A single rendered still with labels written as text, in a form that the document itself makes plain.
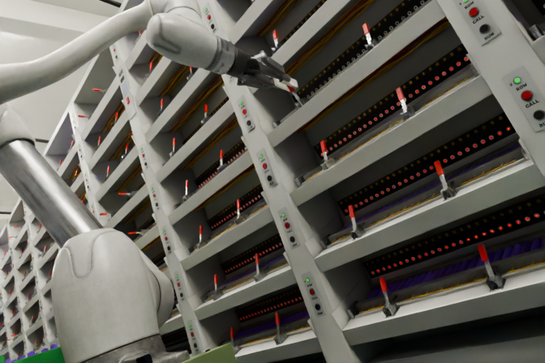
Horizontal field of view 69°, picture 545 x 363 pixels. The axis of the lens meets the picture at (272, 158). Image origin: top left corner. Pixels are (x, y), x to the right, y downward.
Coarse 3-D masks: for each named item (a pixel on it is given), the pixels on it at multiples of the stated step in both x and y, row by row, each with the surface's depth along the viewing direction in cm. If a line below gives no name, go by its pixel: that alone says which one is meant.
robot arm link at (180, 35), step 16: (160, 16) 90; (176, 16) 92; (192, 16) 96; (160, 32) 90; (176, 32) 91; (192, 32) 93; (208, 32) 97; (160, 48) 92; (176, 48) 92; (192, 48) 93; (208, 48) 96; (192, 64) 97; (208, 64) 99
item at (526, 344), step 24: (432, 336) 108; (456, 336) 100; (480, 336) 92; (504, 336) 86; (528, 336) 80; (312, 360) 139; (384, 360) 103; (408, 360) 98; (432, 360) 93; (456, 360) 89; (480, 360) 86; (504, 360) 82; (528, 360) 79
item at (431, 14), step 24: (432, 0) 87; (408, 24) 91; (432, 24) 88; (384, 48) 96; (408, 48) 105; (360, 72) 101; (384, 72) 113; (336, 96) 107; (264, 120) 128; (288, 120) 118; (312, 120) 126
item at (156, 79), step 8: (160, 64) 171; (168, 64) 167; (176, 64) 179; (152, 72) 175; (160, 72) 172; (168, 72) 181; (176, 72) 181; (152, 80) 176; (160, 80) 184; (168, 80) 189; (176, 80) 190; (136, 88) 192; (144, 88) 181; (152, 88) 188; (160, 88) 192; (168, 88) 191; (136, 96) 187; (144, 96) 183; (152, 96) 196
